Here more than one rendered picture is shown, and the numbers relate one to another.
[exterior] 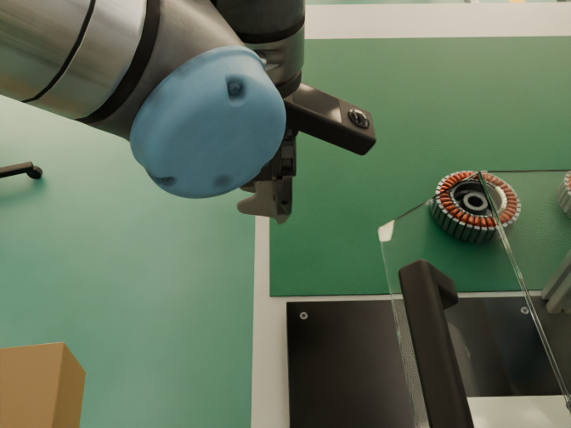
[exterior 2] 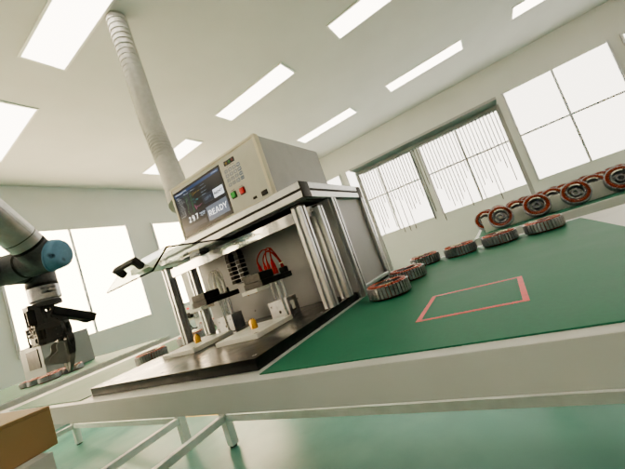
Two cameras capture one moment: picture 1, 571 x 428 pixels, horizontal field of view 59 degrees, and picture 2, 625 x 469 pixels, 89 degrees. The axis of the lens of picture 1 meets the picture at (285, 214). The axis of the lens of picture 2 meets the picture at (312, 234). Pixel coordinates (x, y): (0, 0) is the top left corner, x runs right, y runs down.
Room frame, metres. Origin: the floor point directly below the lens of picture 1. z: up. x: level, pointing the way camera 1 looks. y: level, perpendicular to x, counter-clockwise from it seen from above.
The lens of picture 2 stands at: (-0.76, 0.38, 0.89)
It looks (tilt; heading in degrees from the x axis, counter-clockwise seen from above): 5 degrees up; 302
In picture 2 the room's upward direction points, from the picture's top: 19 degrees counter-clockwise
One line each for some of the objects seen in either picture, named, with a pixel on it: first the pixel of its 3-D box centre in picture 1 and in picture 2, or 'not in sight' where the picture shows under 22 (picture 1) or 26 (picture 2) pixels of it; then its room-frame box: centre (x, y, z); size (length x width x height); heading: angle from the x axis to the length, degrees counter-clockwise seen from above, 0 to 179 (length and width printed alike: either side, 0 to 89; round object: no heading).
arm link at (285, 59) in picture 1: (260, 47); (45, 294); (0.38, 0.02, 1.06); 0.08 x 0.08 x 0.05
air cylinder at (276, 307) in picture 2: not in sight; (284, 306); (-0.12, -0.38, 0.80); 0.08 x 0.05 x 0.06; 1
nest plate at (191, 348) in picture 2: not in sight; (198, 343); (0.12, -0.23, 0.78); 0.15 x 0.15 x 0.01; 1
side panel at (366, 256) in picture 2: not in sight; (361, 242); (-0.32, -0.64, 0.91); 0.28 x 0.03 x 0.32; 91
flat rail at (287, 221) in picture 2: not in sight; (224, 249); (0.00, -0.33, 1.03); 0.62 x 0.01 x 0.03; 1
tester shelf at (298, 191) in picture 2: not in sight; (261, 225); (0.01, -0.55, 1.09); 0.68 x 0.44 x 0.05; 1
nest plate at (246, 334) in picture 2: not in sight; (255, 330); (-0.12, -0.23, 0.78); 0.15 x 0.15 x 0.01; 1
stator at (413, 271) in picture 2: not in sight; (407, 274); (-0.45, -0.59, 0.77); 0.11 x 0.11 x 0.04
